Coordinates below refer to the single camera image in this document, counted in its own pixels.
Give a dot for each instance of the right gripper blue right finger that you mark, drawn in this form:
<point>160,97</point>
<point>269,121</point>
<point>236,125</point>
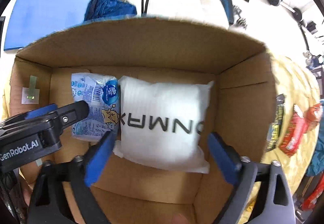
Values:
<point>226,158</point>

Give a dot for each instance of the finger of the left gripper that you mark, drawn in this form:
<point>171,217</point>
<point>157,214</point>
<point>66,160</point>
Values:
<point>67,115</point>

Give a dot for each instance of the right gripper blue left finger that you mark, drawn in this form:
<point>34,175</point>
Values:
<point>97,156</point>

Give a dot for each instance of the blue white tissue pack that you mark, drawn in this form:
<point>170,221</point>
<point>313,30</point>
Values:
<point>102,94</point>

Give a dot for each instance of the black yellow shoe wipes pack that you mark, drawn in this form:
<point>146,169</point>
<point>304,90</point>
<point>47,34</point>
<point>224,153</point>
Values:
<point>275,127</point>

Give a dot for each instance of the white pillow pack black letters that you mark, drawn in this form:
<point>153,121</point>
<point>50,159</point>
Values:
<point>161,124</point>

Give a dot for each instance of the red flowered tissue pack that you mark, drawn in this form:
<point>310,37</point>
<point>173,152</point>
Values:
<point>293,136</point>

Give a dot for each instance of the orange snack bag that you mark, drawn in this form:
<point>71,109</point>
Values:
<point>314,115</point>

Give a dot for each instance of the open cardboard box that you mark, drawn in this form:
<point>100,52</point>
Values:
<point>141,42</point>

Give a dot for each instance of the teal cloth on chair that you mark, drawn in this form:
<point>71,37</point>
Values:
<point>316,164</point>

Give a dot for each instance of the red orange plastic bag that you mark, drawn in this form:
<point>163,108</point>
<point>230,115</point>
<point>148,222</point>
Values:
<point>311,200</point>

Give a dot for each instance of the yellow table cloth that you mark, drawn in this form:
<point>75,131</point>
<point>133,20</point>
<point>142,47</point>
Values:
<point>293,92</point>

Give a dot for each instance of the blue foam mat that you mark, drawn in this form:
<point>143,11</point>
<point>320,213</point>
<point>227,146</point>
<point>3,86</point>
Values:
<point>33,19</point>

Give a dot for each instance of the dark blue knitted cloth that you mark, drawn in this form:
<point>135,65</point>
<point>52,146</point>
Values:
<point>111,9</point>

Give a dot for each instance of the small dumbbell bar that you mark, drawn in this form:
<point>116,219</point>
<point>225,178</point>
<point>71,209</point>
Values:
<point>295,11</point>

